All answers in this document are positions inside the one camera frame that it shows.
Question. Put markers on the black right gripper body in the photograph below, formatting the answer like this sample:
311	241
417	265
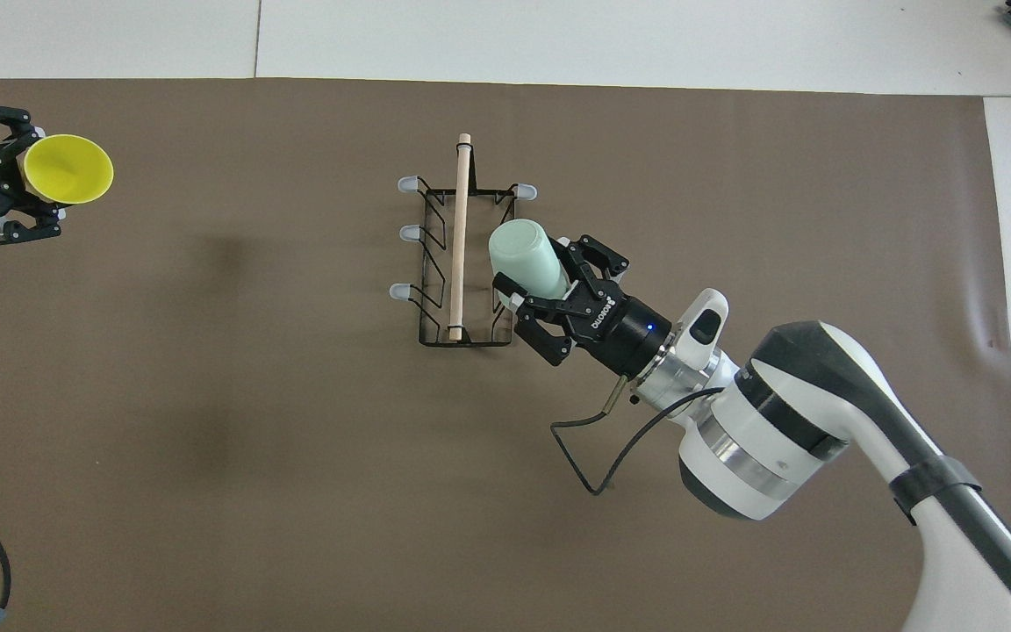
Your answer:
633	333

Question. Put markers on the yellow plastic cup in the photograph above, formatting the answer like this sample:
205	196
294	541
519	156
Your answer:
71	168

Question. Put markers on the pale green plastic cup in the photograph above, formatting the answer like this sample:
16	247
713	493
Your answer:
527	259

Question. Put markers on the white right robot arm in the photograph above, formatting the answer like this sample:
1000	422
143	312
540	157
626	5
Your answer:
786	421

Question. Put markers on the brown table mat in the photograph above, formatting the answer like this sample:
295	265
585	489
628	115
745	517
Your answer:
295	483

